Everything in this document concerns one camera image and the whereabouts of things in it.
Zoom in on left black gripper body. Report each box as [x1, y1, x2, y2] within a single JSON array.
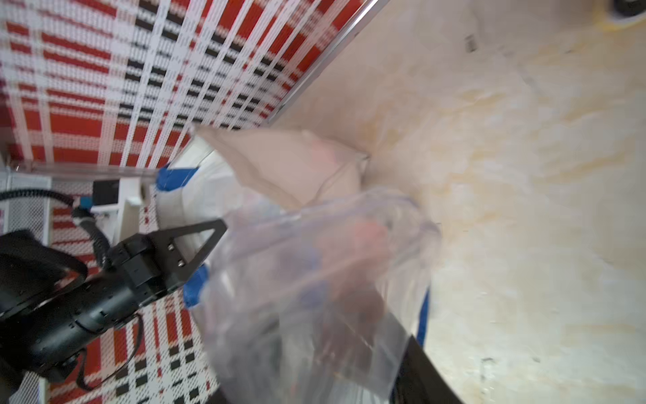
[[1, 234, 167, 384]]

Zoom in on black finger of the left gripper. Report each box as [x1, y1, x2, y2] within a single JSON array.
[[148, 219, 227, 291]]

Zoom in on right gripper own finger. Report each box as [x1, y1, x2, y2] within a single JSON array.
[[390, 337, 463, 404]]

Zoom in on clear plastic zip bag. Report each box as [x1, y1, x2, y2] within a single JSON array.
[[198, 189, 441, 403]]

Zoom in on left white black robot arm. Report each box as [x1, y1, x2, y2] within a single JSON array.
[[1, 189, 227, 402]]

